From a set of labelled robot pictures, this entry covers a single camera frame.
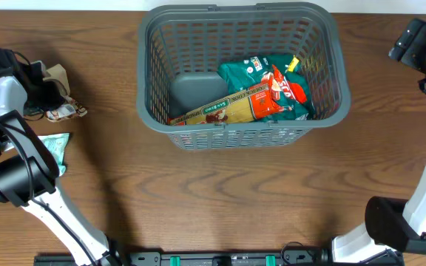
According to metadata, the grey plastic basket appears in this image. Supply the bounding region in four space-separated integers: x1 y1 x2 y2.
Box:
137 2 351 150

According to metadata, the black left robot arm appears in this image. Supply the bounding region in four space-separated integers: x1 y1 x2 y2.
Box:
0 48 130 265

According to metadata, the green Nescafe coffee bag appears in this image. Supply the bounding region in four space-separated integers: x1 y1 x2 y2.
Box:
217 54 316 122

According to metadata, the beige mushroom bag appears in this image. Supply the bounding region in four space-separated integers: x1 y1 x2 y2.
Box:
31 61 88 123

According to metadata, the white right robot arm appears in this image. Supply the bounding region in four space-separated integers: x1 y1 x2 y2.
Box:
314 18 426 265

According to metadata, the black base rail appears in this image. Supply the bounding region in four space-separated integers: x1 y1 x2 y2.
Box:
33 246 405 266

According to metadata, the San Remo spaghetti packet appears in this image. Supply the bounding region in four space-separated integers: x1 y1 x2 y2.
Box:
169 76 292 126

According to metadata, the small light teal packet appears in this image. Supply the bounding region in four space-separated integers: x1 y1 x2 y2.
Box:
38 133 70 177

